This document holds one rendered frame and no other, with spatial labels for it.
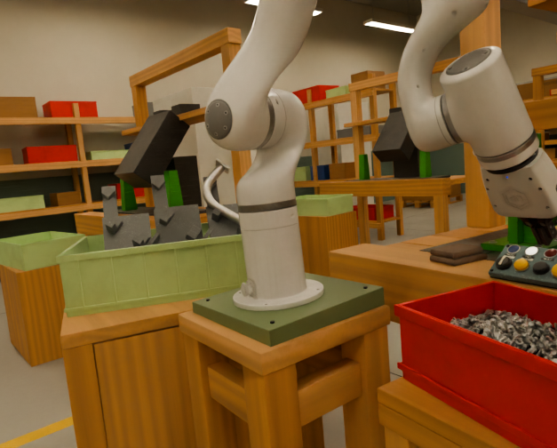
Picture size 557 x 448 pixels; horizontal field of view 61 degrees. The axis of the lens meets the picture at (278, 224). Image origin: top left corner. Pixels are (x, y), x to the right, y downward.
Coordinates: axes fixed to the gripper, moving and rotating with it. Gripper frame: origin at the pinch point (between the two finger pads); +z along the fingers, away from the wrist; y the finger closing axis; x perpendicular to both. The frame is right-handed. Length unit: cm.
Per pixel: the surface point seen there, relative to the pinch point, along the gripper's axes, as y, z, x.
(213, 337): -39, -11, -45
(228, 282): -80, 4, -26
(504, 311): -3.0, 6.5, -12.7
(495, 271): -11.3, 9.8, -2.1
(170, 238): -109, -9, -24
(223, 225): -105, 0, -9
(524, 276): -5.6, 9.9, -2.3
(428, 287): -26.8, 14.2, -5.9
